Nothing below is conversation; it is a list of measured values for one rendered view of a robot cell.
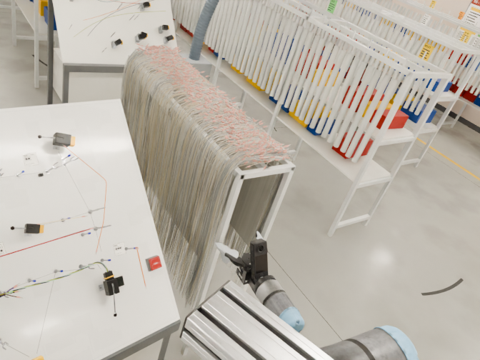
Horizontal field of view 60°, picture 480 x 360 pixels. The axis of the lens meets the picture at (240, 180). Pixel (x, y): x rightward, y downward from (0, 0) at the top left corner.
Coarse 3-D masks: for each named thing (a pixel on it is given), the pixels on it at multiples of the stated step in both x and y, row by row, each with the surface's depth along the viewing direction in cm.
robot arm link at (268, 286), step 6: (264, 282) 118; (270, 282) 118; (276, 282) 119; (258, 288) 118; (264, 288) 117; (270, 288) 116; (276, 288) 116; (282, 288) 119; (258, 294) 118; (264, 294) 116
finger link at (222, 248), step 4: (216, 244) 129; (220, 244) 128; (220, 248) 127; (224, 248) 127; (228, 248) 127; (224, 252) 126; (228, 252) 126; (232, 252) 126; (236, 252) 126; (224, 256) 128; (236, 256) 125; (224, 260) 129; (228, 260) 128
